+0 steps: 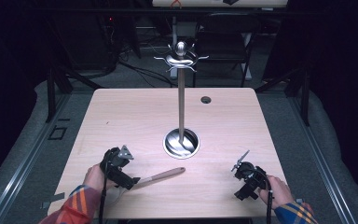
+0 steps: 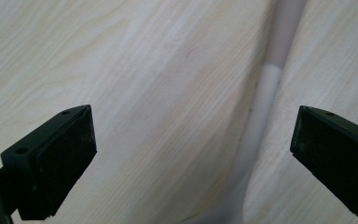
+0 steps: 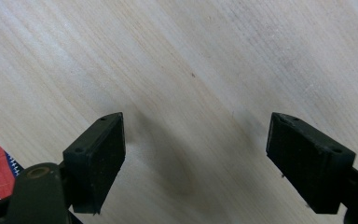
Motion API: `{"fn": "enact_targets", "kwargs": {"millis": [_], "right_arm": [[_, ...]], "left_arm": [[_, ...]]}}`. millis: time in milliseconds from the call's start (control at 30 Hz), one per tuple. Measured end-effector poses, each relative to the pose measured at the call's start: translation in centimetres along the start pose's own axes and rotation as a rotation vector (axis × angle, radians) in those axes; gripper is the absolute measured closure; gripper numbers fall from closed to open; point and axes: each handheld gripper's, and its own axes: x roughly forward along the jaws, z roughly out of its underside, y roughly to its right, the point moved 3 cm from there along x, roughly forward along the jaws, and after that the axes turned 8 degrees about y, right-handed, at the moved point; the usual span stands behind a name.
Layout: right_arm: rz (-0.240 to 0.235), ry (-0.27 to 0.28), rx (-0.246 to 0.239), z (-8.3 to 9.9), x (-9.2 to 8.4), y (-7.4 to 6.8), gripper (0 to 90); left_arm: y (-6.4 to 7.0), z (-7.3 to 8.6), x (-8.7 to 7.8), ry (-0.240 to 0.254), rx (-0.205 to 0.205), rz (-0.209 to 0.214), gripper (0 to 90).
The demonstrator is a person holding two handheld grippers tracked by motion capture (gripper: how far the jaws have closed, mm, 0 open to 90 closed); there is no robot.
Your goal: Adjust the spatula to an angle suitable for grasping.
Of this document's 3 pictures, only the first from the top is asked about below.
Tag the metal utensil stand with hooks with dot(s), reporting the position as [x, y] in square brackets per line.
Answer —
[181, 102]

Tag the black tape square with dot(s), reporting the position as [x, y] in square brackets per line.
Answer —
[50, 133]

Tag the black chair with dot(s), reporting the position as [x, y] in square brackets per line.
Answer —
[223, 37]

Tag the person's right hand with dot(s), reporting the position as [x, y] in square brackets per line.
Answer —
[278, 191]

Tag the grey tape strip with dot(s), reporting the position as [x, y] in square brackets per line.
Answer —
[56, 198]

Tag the person's left hand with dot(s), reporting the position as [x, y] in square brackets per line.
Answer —
[93, 179]

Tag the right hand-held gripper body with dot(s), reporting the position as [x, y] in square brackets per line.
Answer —
[251, 175]

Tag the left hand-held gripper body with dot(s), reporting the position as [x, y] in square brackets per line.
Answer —
[113, 161]

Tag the metal floor rail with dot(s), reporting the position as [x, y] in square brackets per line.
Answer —
[326, 168]
[18, 174]

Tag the black frame post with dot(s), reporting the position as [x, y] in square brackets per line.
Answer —
[304, 96]
[51, 93]

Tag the black table grommet hole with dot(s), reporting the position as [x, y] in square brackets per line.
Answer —
[205, 100]

